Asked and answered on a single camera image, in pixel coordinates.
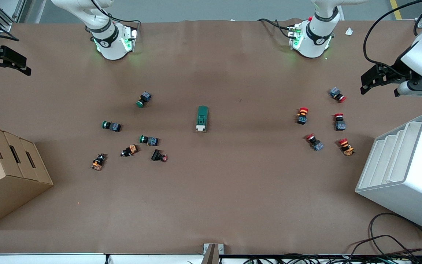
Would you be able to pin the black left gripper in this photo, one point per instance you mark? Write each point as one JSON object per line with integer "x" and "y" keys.
{"x": 395, "y": 69}

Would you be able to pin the green load switch white lever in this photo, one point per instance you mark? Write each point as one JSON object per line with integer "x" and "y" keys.
{"x": 202, "y": 117}

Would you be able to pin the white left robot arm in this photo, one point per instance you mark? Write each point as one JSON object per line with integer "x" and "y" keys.
{"x": 317, "y": 36}

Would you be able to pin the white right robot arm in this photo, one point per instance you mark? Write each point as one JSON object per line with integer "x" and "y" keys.
{"x": 108, "y": 36}

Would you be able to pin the red emergency stop button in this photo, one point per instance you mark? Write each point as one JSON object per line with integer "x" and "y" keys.
{"x": 314, "y": 142}
{"x": 337, "y": 94}
{"x": 302, "y": 115}
{"x": 346, "y": 146}
{"x": 339, "y": 122}

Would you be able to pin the white paper scrap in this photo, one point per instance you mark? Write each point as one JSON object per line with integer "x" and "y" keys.
{"x": 349, "y": 31}

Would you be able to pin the white stepped organizer rack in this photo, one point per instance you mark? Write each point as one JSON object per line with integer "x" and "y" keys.
{"x": 408, "y": 176}

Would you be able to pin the green mushroom push button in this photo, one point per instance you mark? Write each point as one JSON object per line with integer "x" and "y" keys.
{"x": 111, "y": 126}
{"x": 149, "y": 140}
{"x": 144, "y": 99}

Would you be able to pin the brown paper table cover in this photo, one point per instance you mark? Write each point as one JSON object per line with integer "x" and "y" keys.
{"x": 211, "y": 190}

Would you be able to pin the black orange selector switch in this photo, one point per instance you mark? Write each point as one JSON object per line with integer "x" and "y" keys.
{"x": 129, "y": 150}
{"x": 98, "y": 161}

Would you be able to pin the grey metal table bracket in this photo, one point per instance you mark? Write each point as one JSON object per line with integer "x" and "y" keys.
{"x": 213, "y": 253}

